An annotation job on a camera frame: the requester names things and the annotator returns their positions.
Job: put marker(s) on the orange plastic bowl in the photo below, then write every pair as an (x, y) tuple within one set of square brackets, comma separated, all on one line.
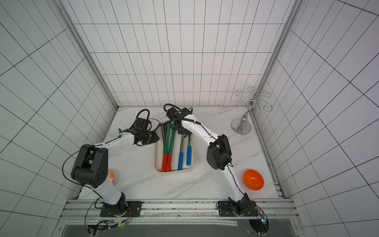
[(253, 180)]

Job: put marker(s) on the cream plastic storage box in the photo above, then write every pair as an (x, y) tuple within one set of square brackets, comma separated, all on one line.
[(158, 154)]

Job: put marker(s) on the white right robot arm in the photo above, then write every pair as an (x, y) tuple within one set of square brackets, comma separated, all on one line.
[(219, 155)]

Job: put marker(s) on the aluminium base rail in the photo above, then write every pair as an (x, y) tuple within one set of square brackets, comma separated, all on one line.
[(176, 211)]

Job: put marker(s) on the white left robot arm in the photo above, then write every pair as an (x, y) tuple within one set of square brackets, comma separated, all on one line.
[(91, 165)]

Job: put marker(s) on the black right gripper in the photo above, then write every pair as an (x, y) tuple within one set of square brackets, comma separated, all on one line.
[(183, 131)]

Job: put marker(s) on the green hoe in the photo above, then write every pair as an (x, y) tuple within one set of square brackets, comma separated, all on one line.
[(170, 148), (165, 147)]

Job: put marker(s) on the orange patterned white bowl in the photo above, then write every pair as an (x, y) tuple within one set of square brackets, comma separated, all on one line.
[(111, 176)]

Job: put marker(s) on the grey speckled hoe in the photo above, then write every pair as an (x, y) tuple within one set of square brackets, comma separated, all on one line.
[(163, 133)]

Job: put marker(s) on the chrome cup rack stand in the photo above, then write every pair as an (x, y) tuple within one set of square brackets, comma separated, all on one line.
[(254, 102)]

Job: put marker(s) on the chrome hoe blue handle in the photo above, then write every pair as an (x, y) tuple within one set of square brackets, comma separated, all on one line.
[(181, 154), (189, 151)]

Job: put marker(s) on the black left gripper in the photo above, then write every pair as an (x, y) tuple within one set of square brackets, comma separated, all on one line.
[(154, 138)]

